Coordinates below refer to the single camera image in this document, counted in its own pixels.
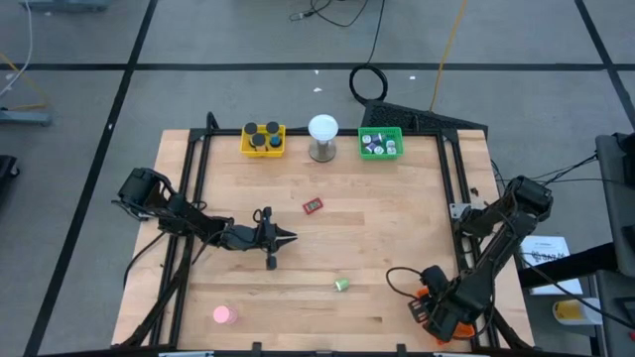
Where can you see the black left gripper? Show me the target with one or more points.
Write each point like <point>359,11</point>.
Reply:
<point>245,238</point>

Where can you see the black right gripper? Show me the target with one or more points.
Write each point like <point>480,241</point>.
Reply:
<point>454,310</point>

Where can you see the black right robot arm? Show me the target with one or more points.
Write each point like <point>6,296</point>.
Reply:
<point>501,238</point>

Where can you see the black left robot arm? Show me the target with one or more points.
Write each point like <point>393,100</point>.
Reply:
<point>173,210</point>

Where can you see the orange plastic basket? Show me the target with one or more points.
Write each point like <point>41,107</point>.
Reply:
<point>464,333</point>

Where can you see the red pocket calculator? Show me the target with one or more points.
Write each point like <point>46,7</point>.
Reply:
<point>313,205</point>

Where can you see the yellow plastic basket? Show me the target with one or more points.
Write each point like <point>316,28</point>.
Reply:
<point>263,153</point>

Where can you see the pink cylindrical object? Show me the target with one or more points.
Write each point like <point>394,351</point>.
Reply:
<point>221,314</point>

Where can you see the white sand hourglass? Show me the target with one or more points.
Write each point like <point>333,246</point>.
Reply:
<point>251,128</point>

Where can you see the white bulb lamp brass base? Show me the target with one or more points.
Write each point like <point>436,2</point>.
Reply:
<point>323,127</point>

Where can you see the green plastic basket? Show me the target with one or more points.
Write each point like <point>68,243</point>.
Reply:
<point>381,156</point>

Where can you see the yellow white container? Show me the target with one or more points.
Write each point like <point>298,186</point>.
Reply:
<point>565,311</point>

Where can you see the white booklet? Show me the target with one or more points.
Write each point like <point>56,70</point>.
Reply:
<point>550,245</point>

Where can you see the black bar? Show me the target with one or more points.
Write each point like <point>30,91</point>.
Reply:
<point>570,265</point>

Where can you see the grey cabinet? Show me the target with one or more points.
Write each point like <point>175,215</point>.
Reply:
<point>620,223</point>

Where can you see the grey floor base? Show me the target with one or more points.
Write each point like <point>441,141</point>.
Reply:
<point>25,118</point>

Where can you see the black table edge bracket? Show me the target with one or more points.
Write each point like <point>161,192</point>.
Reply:
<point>400,348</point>
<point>256,347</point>

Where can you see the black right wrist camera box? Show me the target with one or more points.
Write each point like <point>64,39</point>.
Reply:
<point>435,278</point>

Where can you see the black aluminium table frame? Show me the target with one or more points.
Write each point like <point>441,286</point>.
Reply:
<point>296,132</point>

